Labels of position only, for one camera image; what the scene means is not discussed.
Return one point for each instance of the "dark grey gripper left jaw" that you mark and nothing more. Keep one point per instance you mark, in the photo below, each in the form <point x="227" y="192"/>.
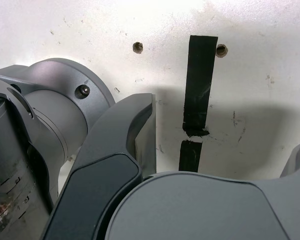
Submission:
<point x="102" y="155"/>

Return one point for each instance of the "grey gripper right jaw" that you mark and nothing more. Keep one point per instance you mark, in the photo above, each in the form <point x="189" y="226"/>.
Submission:
<point x="202" y="210"/>

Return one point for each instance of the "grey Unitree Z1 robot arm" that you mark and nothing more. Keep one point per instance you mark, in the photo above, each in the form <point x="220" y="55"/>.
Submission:
<point x="52" y="112"/>

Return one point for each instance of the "black tape strip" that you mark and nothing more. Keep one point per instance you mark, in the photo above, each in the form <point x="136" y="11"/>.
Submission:
<point x="198" y="87"/>

